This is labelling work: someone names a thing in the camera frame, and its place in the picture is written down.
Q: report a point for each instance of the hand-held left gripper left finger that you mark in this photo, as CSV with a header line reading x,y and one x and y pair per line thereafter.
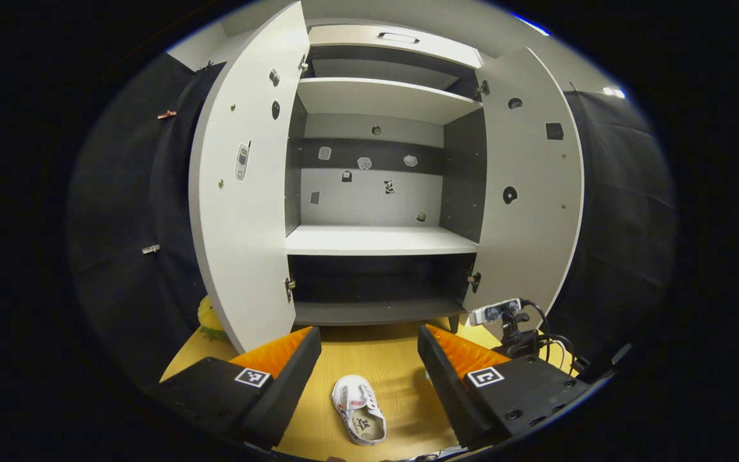
x,y
286,385

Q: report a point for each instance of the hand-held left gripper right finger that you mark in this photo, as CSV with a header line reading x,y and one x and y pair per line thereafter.
x,y
446,391

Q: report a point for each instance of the white shoe cabinet door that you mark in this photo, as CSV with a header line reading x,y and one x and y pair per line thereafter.
x,y
241,256
530,256

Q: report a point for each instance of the white canvas shoe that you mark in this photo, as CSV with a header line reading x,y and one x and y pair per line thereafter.
x,y
356,417

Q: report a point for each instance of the white shoe cabinet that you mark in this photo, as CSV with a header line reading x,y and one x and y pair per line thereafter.
x,y
376,240

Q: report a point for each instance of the yellow green object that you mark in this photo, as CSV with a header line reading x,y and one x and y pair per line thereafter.
x,y
209,317

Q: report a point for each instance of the black backdrop cloth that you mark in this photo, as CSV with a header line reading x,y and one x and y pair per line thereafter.
x,y
626,224
119,192

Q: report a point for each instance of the silver clip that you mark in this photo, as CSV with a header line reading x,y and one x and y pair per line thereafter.
x,y
151,249

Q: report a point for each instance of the ceiling light panel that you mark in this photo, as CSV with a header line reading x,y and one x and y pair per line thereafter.
x,y
614,92

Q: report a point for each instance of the red clip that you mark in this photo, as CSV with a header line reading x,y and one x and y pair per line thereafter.
x,y
166,115

